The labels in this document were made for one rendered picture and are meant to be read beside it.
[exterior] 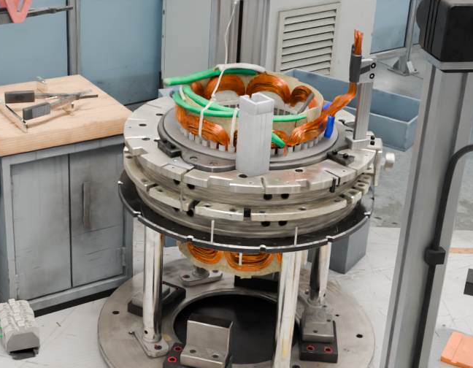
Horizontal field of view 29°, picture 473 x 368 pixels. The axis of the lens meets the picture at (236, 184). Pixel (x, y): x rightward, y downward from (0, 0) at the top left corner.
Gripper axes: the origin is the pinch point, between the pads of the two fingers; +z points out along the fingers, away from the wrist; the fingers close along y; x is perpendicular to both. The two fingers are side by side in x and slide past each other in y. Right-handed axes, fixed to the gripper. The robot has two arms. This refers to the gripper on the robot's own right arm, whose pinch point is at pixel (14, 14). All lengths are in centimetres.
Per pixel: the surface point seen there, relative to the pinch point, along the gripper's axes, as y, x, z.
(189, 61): -173, 138, 82
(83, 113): 10.2, 5.2, 12.0
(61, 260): 13.0, -0.1, 32.5
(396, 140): 32, 44, 15
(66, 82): -2.1, 8.3, 12.1
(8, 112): 7.8, -4.6, 10.8
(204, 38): -164, 139, 70
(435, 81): 78, -1, -16
